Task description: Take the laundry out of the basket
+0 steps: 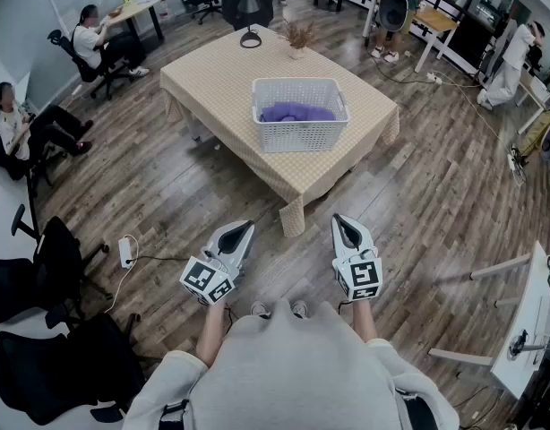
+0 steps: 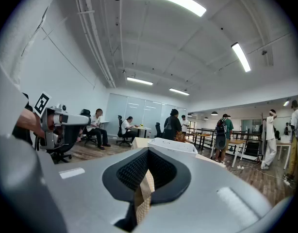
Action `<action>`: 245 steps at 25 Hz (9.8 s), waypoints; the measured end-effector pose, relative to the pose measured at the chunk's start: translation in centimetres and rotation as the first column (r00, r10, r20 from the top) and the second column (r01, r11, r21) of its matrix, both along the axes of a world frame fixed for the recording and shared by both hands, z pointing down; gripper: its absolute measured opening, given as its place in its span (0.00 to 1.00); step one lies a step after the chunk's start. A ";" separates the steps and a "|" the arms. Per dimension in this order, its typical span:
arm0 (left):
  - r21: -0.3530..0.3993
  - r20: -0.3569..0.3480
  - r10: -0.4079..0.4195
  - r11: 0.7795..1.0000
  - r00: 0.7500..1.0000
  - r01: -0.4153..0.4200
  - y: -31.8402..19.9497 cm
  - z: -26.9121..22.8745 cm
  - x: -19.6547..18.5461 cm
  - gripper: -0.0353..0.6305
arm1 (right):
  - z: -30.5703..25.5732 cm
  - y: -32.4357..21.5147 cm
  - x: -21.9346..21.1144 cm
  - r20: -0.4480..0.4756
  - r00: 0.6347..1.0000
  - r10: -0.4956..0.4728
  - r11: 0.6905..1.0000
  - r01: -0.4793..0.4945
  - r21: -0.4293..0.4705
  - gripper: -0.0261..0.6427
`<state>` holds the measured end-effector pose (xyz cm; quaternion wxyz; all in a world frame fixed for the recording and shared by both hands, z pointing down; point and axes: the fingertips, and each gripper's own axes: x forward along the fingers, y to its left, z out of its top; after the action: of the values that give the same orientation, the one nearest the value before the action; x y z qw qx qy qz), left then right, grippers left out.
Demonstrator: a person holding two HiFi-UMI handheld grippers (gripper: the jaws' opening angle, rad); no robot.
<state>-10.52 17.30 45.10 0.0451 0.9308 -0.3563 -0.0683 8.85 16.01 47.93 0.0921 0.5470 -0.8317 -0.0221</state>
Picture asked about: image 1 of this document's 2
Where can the person's right forearm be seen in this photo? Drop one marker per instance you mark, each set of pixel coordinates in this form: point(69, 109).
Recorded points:
point(363, 323)

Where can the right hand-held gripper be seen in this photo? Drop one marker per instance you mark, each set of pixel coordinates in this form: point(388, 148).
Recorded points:
point(364, 276)

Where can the round wooden table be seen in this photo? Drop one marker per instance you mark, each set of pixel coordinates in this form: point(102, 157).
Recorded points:
point(140, 2)

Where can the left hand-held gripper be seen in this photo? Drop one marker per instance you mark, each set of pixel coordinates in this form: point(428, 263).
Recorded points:
point(199, 276)

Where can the white pod-shaped device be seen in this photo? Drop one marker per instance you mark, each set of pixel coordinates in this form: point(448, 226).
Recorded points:
point(393, 11)

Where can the person's shoe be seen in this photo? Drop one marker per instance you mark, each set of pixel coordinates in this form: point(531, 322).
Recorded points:
point(259, 309)
point(299, 308)

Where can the black clamp mount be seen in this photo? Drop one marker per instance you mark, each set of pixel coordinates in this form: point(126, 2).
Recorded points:
point(521, 341)

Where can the black office chair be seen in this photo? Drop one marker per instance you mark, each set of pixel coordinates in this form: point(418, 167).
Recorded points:
point(84, 72)
point(60, 249)
point(55, 374)

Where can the person's right shoe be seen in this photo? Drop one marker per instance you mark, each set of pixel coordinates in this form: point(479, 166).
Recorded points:
point(299, 308)

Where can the person's left forearm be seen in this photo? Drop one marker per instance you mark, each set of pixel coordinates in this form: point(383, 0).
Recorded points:
point(212, 334)

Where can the white power strip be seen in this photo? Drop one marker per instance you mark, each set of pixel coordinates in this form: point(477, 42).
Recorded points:
point(126, 251)
point(517, 168)
point(432, 77)

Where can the person's grey sweatshirt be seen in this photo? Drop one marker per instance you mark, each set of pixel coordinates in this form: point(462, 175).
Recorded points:
point(293, 374)

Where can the person's left shoe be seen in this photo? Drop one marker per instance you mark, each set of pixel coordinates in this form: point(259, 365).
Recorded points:
point(259, 309)

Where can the dried plant in vase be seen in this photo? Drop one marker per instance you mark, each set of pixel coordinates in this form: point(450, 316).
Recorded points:
point(296, 38)

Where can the purple garment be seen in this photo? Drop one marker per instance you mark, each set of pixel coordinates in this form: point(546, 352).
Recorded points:
point(297, 111)

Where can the wooden top white table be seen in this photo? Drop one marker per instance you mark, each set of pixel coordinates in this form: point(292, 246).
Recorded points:
point(436, 18)

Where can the beige checked tablecloth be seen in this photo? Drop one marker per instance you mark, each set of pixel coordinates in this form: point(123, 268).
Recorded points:
point(212, 83)

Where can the white plastic laundry basket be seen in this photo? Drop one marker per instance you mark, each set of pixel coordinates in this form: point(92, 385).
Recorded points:
point(297, 135)

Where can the white desk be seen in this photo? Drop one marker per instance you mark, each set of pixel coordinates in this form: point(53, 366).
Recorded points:
point(526, 329)

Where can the brown basket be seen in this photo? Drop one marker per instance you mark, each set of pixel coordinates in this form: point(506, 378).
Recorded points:
point(115, 12)

